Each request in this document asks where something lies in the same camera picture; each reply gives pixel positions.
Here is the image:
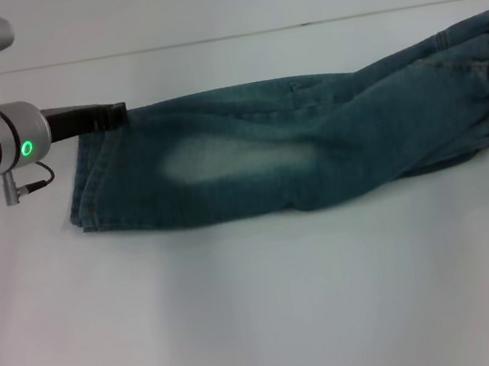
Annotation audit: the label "left arm cable with connector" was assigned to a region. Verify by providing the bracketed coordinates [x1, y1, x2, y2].
[0, 158, 60, 208]

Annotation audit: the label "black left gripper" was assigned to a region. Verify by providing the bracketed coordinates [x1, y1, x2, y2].
[41, 96, 132, 144]

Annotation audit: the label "blue denim shorts with print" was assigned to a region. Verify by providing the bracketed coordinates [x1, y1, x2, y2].
[46, 5, 489, 247]

